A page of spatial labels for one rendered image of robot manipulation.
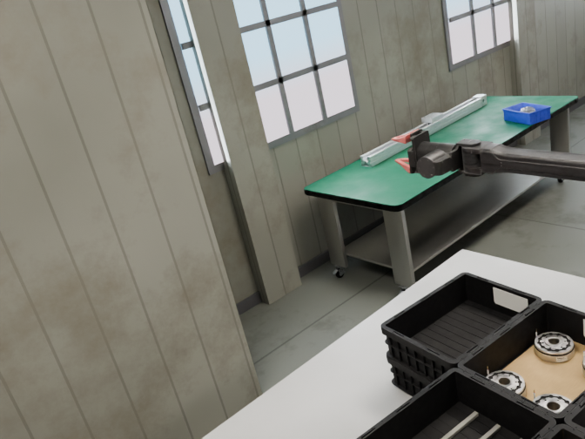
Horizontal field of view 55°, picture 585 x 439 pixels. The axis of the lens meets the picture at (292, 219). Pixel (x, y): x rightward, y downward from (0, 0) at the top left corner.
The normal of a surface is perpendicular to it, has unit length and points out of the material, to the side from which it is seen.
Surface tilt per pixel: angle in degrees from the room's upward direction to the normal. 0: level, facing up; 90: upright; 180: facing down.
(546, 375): 0
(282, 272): 90
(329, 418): 0
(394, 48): 90
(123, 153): 90
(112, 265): 90
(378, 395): 0
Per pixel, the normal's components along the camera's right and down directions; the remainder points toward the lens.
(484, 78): 0.63, 0.16
